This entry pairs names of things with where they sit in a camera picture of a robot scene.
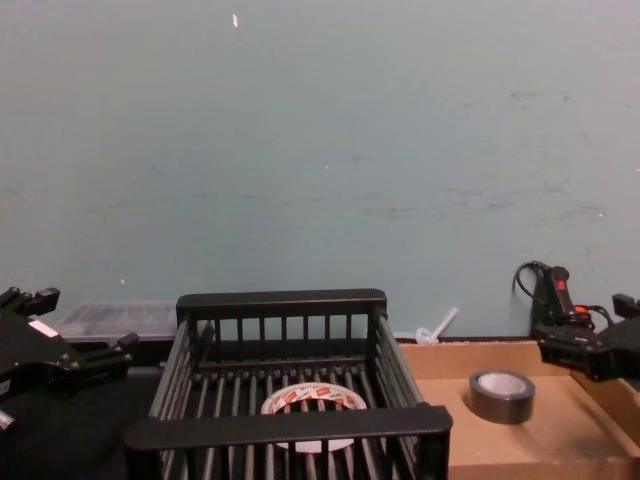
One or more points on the roll of white tape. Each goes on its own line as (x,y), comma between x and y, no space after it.
(320,395)

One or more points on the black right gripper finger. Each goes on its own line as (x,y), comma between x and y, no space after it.
(627,306)
(575,356)

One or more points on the black rack with steel bars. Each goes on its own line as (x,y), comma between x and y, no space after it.
(285,427)

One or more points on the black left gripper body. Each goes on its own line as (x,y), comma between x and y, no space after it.
(35,360)

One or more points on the roll of silver tape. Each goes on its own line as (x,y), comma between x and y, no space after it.
(500,402)

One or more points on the clear plastic case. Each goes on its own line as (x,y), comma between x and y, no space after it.
(110,320)

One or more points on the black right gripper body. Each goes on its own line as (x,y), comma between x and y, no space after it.
(625,350)

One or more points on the shallow brown cardboard tray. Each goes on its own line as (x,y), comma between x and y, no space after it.
(530,450)

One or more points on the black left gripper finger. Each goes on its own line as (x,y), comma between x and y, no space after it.
(107,352)
(35,301)

